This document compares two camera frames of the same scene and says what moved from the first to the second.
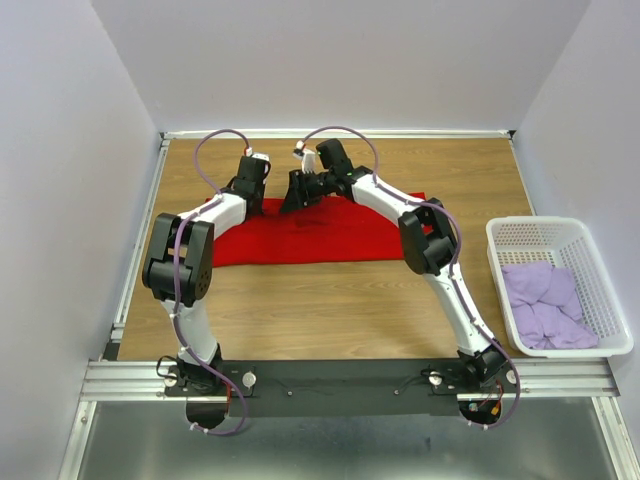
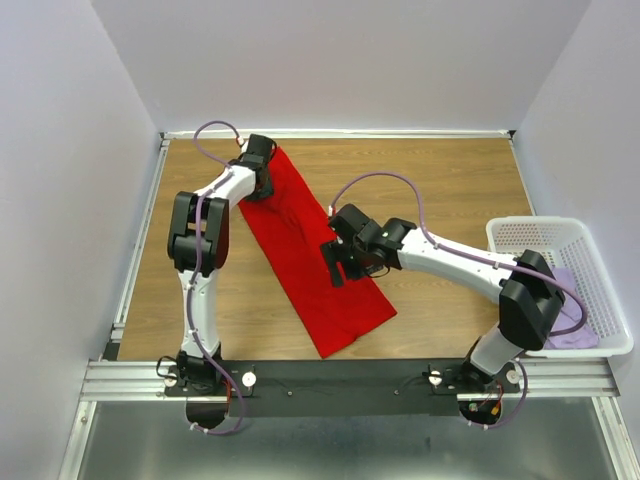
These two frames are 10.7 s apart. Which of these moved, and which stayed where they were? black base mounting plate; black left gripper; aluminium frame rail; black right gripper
Moved: black right gripper; black left gripper
Stayed: aluminium frame rail; black base mounting plate
